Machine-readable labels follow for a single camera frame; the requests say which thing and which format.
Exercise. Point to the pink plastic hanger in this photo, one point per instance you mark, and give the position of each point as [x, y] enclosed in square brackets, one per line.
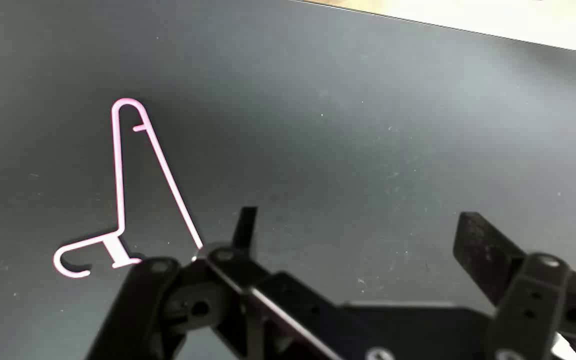
[119, 180]

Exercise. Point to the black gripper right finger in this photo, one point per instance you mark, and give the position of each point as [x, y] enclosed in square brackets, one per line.
[528, 292]

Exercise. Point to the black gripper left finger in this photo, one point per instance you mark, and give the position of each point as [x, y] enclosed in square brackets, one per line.
[168, 312]

